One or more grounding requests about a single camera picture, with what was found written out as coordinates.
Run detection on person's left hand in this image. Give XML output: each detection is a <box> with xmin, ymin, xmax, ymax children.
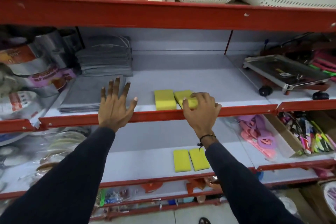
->
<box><xmin>98</xmin><ymin>77</ymin><xmax>138</xmax><ymax>132</ymax></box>

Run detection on person's right hand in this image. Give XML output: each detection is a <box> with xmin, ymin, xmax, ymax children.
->
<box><xmin>182</xmin><ymin>92</ymin><xmax>222</xmax><ymax>139</ymax></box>

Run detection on yellow sponge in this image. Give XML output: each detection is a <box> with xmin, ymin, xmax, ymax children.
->
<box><xmin>173</xmin><ymin>149</ymin><xmax>192</xmax><ymax>173</ymax></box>
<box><xmin>189</xmin><ymin>148</ymin><xmax>211</xmax><ymax>172</ymax></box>
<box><xmin>174</xmin><ymin>90</ymin><xmax>199</xmax><ymax>110</ymax></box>
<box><xmin>154</xmin><ymin>89</ymin><xmax>177</xmax><ymax>111</ymax></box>

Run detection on person's right forearm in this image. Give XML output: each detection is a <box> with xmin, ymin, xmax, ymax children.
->
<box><xmin>197</xmin><ymin>135</ymin><xmax>305</xmax><ymax>224</ymax></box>

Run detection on person's left forearm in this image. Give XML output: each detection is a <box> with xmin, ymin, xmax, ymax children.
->
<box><xmin>0</xmin><ymin>127</ymin><xmax>116</xmax><ymax>224</ymax></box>

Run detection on flat stack of grey cloths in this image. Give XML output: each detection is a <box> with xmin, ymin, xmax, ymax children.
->
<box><xmin>58</xmin><ymin>75</ymin><xmax>127</xmax><ymax>114</ymax></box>

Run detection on tall stack of grey cloths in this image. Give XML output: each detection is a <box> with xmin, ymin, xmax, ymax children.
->
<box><xmin>75</xmin><ymin>36</ymin><xmax>134</xmax><ymax>77</ymax></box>

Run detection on pile of silver foil packets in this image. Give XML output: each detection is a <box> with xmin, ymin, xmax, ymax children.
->
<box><xmin>0</xmin><ymin>28</ymin><xmax>84</xmax><ymax>130</ymax></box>

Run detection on pink and purple plastic items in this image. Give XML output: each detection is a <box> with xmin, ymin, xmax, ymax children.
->
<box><xmin>237</xmin><ymin>114</ymin><xmax>279</xmax><ymax>159</ymax></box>

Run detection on orange and copper items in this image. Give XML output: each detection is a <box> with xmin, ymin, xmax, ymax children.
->
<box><xmin>185</xmin><ymin>176</ymin><xmax>222</xmax><ymax>194</ymax></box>

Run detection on orange plastic item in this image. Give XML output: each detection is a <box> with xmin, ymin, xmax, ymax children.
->
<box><xmin>141</xmin><ymin>181</ymin><xmax>164</xmax><ymax>193</ymax></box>

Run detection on pile of clear wrapped items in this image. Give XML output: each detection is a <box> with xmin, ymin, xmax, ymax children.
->
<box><xmin>0</xmin><ymin>126</ymin><xmax>91</xmax><ymax>193</ymax></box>

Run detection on red metal shelf rack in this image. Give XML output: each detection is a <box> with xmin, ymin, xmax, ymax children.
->
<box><xmin>0</xmin><ymin>0</ymin><xmax>336</xmax><ymax>222</ymax></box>

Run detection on clear packets with green card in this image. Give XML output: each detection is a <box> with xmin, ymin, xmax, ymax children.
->
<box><xmin>94</xmin><ymin>188</ymin><xmax>133</xmax><ymax>207</ymax></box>

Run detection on steel trolley with black wheels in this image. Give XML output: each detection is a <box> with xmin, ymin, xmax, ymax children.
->
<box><xmin>242</xmin><ymin>54</ymin><xmax>332</xmax><ymax>100</ymax></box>

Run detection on cardboard box of colourful tools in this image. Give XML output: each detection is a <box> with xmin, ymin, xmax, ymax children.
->
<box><xmin>265</xmin><ymin>110</ymin><xmax>336</xmax><ymax>158</ymax></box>

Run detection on pile of pink green items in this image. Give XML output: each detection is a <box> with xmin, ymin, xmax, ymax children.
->
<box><xmin>308</xmin><ymin>49</ymin><xmax>336</xmax><ymax>82</ymax></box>

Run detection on white patterned bowl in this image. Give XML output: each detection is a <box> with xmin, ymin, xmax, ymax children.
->
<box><xmin>322</xmin><ymin>181</ymin><xmax>336</xmax><ymax>217</ymax></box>

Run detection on black cord bracelet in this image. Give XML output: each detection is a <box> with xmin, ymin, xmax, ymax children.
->
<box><xmin>197</xmin><ymin>134</ymin><xmax>217</xmax><ymax>151</ymax></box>

